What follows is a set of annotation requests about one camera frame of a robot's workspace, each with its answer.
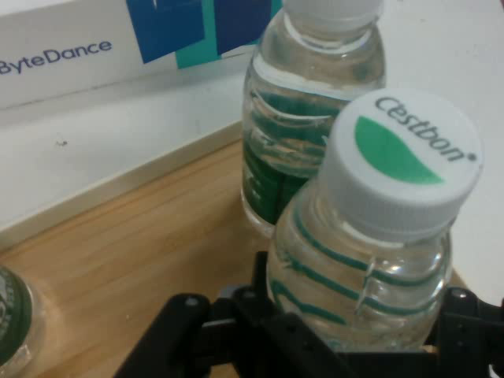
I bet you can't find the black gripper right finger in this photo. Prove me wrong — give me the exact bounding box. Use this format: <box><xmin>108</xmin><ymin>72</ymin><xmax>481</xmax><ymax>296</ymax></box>
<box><xmin>428</xmin><ymin>287</ymin><xmax>504</xmax><ymax>378</ymax></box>

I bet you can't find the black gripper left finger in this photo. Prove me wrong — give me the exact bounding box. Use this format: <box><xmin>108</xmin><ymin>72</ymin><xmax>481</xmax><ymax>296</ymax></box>
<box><xmin>113</xmin><ymin>250</ymin><xmax>347</xmax><ymax>378</ymax></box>

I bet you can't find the water bottle green label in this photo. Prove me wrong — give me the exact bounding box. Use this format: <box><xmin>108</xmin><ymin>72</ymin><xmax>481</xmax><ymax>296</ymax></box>
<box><xmin>266</xmin><ymin>87</ymin><xmax>484</xmax><ymax>354</ymax></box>
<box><xmin>239</xmin><ymin>0</ymin><xmax>387</xmax><ymax>239</ymax></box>
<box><xmin>0</xmin><ymin>265</ymin><xmax>46</xmax><ymax>369</ymax></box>

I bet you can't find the wooden tray cream rim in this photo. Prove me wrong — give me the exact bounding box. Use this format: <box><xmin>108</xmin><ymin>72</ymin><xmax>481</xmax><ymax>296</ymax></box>
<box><xmin>0</xmin><ymin>129</ymin><xmax>465</xmax><ymax>378</ymax></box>

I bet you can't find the white blue ByteDance box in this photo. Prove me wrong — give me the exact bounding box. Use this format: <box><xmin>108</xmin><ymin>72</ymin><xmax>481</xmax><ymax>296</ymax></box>
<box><xmin>0</xmin><ymin>0</ymin><xmax>284</xmax><ymax>111</ymax></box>

